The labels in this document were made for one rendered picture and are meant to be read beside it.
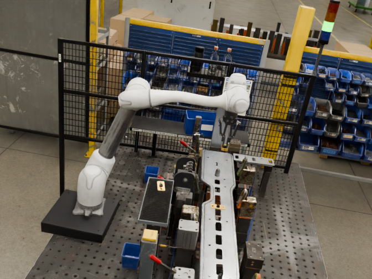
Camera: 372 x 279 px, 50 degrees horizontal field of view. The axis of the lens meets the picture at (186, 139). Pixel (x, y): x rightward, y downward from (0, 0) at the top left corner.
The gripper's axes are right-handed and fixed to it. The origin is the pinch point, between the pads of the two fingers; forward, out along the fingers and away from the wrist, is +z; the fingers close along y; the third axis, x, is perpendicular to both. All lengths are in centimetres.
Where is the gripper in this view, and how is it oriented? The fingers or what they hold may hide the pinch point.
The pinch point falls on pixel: (225, 141)
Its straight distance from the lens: 236.9
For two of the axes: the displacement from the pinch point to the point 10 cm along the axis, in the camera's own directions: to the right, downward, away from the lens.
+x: 1.0, -4.4, 8.9
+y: 9.9, 1.6, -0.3
